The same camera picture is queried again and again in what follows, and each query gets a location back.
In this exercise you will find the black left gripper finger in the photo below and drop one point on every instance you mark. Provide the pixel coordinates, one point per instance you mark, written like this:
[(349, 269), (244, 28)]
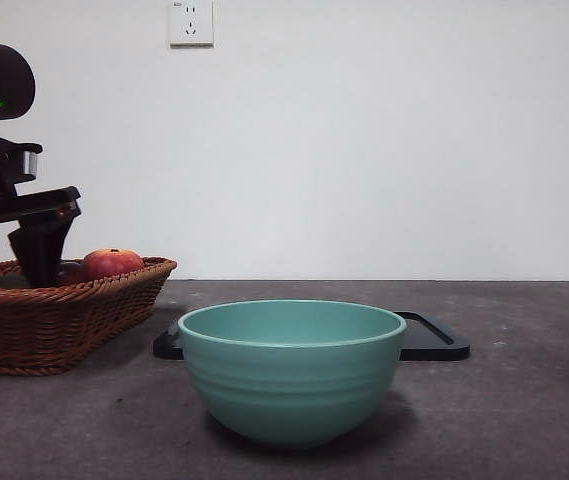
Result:
[(46, 250)]

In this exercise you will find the teal bowl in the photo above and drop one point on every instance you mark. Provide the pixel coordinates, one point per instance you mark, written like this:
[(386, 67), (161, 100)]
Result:
[(289, 390)]

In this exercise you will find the dark red apple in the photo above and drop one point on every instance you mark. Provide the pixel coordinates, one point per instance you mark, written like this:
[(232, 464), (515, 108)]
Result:
[(71, 272)]

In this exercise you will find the red and yellow apple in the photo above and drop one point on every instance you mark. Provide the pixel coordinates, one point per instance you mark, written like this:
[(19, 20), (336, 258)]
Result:
[(111, 265)]

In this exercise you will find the brown wicker basket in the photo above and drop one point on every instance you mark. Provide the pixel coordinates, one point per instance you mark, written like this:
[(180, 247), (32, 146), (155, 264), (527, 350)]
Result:
[(54, 325)]

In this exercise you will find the black rectangular tray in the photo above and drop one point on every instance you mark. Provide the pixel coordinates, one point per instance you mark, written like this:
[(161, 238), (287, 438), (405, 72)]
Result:
[(434, 345)]

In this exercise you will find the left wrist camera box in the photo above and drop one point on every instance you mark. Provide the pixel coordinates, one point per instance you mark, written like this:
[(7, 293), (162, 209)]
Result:
[(9, 160)]

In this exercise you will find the white wall socket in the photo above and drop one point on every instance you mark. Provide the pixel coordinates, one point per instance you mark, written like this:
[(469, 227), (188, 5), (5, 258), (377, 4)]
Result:
[(191, 25)]

